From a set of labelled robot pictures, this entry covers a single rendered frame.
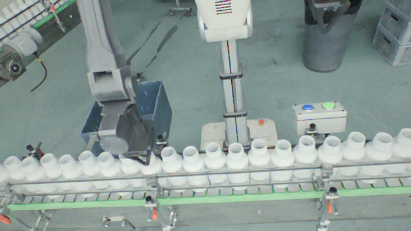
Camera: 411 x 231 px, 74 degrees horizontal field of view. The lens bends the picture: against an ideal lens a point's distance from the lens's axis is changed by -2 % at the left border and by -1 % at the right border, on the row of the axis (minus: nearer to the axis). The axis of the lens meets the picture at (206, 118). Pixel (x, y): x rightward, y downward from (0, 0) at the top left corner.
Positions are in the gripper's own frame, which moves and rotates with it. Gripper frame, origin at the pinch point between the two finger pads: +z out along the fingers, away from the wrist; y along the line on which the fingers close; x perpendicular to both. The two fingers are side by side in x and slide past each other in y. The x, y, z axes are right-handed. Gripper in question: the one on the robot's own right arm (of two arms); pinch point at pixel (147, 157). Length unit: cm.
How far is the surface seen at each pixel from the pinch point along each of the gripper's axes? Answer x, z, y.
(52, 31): -107, 26, -140
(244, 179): 25.2, 9.7, 2.2
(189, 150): 11.3, 0.3, -1.8
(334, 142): 48.4, 0.1, -1.6
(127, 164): -5.9, 1.5, 1.0
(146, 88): -19, 24, -60
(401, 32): 167, 80, -179
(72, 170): -22.5, 2.4, 1.4
